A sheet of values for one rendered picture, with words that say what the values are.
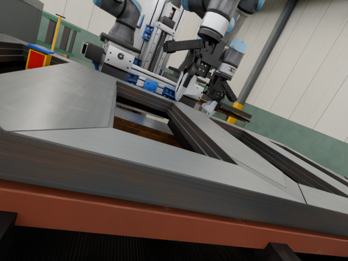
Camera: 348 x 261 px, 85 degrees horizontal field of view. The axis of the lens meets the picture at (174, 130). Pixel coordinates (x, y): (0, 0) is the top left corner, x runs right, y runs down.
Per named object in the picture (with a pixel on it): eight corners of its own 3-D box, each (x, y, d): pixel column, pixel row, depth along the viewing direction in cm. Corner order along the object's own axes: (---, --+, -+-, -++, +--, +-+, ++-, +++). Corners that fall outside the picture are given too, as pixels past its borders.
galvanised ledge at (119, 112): (269, 170, 141) (271, 166, 140) (83, 112, 93) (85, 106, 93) (252, 156, 159) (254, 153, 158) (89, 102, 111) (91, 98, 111)
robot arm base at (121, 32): (106, 35, 116) (111, 18, 113) (130, 46, 123) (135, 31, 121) (108, 35, 103) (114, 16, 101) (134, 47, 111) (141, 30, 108)
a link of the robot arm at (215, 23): (212, 9, 49) (200, 15, 57) (204, 27, 50) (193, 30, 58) (234, 24, 52) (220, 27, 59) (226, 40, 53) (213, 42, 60)
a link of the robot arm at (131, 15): (139, 30, 112) (147, 6, 108) (119, 18, 102) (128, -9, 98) (129, 28, 119) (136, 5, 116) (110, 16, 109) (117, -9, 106)
